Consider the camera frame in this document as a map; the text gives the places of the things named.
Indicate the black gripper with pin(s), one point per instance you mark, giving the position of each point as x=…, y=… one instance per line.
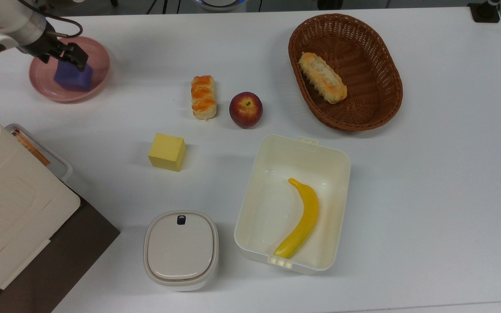
x=44, y=41

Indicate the purple cube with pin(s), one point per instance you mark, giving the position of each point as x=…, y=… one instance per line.
x=72, y=80

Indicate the pink plate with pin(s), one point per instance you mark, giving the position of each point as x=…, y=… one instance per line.
x=98, y=69

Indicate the yellow cube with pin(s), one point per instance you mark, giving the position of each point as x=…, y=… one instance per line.
x=167, y=152

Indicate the orange glazed toy bread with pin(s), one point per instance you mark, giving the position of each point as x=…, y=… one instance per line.
x=203, y=98

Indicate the red toy apple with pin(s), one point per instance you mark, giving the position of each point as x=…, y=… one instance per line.
x=245, y=110

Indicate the dark brown wooden box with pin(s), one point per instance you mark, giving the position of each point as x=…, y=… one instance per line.
x=72, y=261

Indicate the small white lidded bin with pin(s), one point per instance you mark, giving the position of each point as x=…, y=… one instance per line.
x=181, y=250

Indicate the open cream plastic box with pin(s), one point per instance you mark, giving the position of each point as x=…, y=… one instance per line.
x=272, y=204

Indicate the long toy bread roll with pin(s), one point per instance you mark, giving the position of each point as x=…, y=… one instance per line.
x=322, y=78

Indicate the yellow toy banana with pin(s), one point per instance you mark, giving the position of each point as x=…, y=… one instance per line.
x=305, y=217

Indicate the brown wicker basket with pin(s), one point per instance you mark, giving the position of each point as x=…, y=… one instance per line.
x=372, y=91

